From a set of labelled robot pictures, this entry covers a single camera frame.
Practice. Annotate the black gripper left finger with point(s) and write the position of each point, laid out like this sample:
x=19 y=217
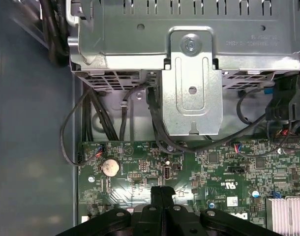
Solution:
x=145 y=221

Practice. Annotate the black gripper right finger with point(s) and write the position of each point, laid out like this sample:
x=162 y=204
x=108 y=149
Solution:
x=177 y=221

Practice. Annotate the internal USB port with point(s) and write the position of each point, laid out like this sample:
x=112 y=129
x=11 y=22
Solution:
x=166 y=172

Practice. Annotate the green motherboard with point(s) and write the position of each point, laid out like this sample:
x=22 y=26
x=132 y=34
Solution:
x=214 y=172

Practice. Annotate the round coin battery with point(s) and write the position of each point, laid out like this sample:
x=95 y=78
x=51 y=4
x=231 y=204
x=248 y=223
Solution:
x=110 y=167

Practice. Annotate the silver finned heatsink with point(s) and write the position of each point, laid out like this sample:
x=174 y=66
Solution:
x=285 y=214

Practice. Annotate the black open PC case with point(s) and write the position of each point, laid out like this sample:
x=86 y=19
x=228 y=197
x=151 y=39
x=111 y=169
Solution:
x=29 y=123

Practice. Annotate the black power connector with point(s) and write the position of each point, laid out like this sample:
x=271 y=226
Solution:
x=287 y=105

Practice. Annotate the silver drive cage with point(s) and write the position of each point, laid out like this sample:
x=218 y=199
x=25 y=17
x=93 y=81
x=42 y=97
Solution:
x=130 y=37

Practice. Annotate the silver metal cage bracket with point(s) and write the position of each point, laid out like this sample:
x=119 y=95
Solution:
x=191 y=110

